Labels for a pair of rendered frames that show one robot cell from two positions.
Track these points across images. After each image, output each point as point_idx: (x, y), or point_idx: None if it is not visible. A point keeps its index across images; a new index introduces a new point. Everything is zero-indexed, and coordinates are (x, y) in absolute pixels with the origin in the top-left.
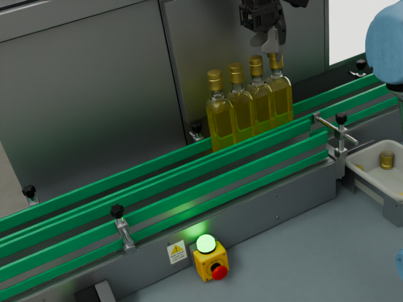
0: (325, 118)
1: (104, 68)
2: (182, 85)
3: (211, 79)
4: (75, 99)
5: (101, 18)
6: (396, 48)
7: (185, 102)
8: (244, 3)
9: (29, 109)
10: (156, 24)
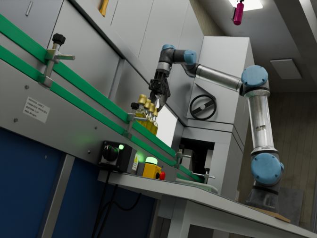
0: None
1: (95, 65)
2: (113, 102)
3: (143, 97)
4: (79, 66)
5: (104, 43)
6: (258, 74)
7: None
8: (157, 77)
9: (65, 50)
10: (115, 67)
